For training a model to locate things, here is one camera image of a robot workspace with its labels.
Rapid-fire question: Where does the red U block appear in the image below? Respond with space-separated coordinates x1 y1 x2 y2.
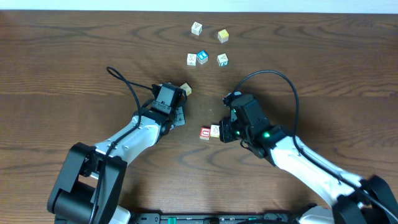
200 127 211 141

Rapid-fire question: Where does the white block yellow side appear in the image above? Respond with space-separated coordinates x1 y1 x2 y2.
210 124 220 138

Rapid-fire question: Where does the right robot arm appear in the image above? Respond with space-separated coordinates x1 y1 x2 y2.
220 118 397 223

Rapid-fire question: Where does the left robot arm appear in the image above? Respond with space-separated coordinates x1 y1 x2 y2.
47 92 187 223

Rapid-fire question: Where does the white dragonfly block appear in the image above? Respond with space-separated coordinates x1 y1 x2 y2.
180 83 192 96

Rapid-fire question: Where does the white block number four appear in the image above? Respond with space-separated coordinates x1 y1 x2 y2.
187 54 197 66

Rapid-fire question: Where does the blue top block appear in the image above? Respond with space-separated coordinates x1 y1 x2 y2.
197 50 208 65

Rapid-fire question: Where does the white block green side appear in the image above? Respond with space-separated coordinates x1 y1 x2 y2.
217 54 229 67

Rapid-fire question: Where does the white block top left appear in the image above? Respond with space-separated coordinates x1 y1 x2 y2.
191 22 203 35

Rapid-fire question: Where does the yellow top block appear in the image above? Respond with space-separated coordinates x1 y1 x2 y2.
217 29 229 43

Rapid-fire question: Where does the right black cable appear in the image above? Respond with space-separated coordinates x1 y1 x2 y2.
229 70 398 224

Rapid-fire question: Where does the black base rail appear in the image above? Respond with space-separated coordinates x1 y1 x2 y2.
128 213 299 224

